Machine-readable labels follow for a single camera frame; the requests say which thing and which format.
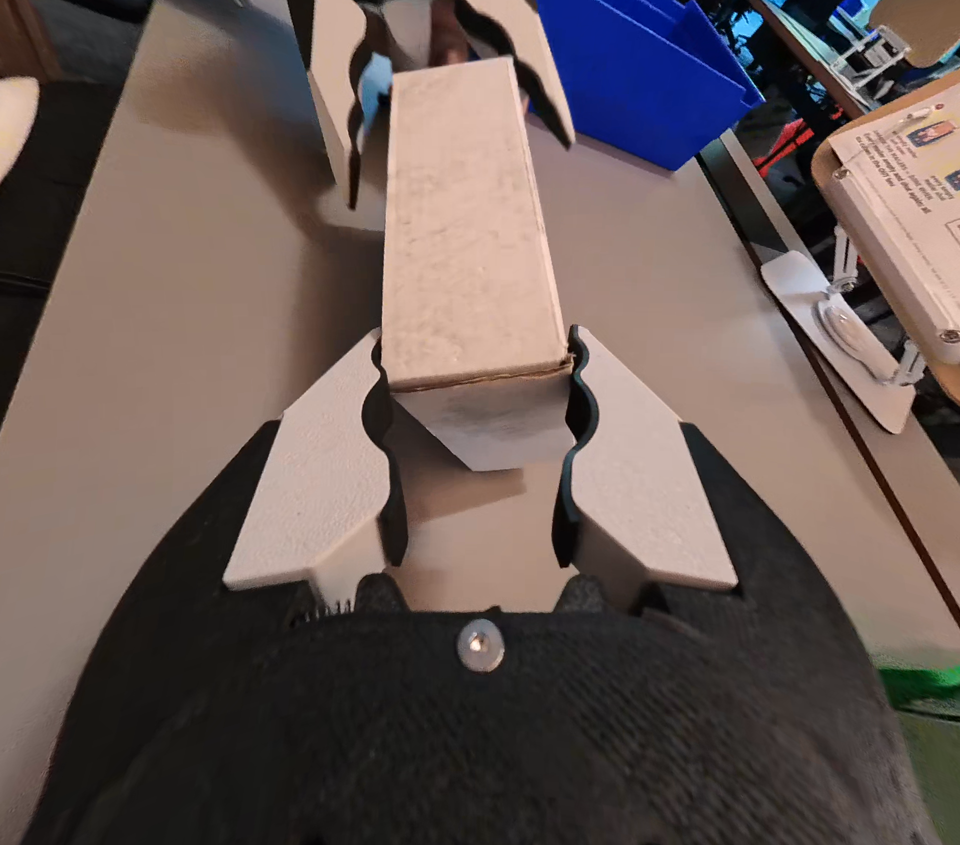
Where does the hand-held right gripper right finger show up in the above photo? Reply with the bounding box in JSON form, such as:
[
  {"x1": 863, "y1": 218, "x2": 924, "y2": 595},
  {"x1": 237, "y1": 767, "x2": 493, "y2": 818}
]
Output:
[{"x1": 551, "y1": 326, "x2": 740, "y2": 608}]

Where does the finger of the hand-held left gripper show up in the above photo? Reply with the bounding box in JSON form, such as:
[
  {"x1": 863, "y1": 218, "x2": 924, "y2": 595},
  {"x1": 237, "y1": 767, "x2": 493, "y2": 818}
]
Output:
[
  {"x1": 450, "y1": 0, "x2": 579, "y2": 150},
  {"x1": 307, "y1": 0, "x2": 395, "y2": 211}
]

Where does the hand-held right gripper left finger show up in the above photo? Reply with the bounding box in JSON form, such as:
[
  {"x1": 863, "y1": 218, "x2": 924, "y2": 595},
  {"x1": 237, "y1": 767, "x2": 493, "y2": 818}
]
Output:
[{"x1": 222, "y1": 327, "x2": 410, "y2": 600}]

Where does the blue plastic bin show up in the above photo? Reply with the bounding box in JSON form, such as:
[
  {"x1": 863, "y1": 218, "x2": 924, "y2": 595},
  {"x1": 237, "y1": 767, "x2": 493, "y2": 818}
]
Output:
[{"x1": 480, "y1": 0, "x2": 766, "y2": 173}]

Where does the white cardboard mailer box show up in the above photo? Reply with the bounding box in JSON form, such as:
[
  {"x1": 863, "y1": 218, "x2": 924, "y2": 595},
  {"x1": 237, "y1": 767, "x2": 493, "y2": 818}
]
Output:
[{"x1": 381, "y1": 56, "x2": 579, "y2": 473}]

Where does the green plastic bin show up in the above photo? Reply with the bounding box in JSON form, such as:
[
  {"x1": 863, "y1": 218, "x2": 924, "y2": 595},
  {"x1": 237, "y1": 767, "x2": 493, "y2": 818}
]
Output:
[{"x1": 873, "y1": 661, "x2": 960, "y2": 719}]

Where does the grey desk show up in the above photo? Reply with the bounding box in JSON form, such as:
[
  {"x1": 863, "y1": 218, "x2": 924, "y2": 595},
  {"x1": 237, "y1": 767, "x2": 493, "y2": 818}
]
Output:
[
  {"x1": 0, "y1": 0, "x2": 960, "y2": 845},
  {"x1": 701, "y1": 128, "x2": 960, "y2": 625}
]

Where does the person's left hand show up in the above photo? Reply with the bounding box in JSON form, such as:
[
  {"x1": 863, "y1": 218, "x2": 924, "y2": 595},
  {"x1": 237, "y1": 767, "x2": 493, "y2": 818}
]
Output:
[{"x1": 429, "y1": 0, "x2": 471, "y2": 68}]

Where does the wooden table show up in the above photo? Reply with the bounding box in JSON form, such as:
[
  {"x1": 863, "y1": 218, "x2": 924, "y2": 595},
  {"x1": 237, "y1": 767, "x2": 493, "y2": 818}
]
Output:
[{"x1": 746, "y1": 0, "x2": 875, "y2": 119}]

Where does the wooden cabinet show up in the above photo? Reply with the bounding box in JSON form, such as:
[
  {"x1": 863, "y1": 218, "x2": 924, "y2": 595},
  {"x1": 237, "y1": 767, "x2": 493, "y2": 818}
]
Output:
[{"x1": 0, "y1": 0, "x2": 63, "y2": 83}]

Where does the clear acrylic holder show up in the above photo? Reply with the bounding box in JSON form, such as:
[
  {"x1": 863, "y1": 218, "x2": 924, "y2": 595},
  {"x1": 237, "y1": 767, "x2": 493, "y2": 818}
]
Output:
[{"x1": 832, "y1": 26, "x2": 912, "y2": 96}]

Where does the printed instruction sheet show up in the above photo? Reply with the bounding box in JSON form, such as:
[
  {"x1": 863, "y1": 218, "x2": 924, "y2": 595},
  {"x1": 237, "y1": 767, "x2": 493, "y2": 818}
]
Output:
[{"x1": 828, "y1": 102, "x2": 960, "y2": 366}]

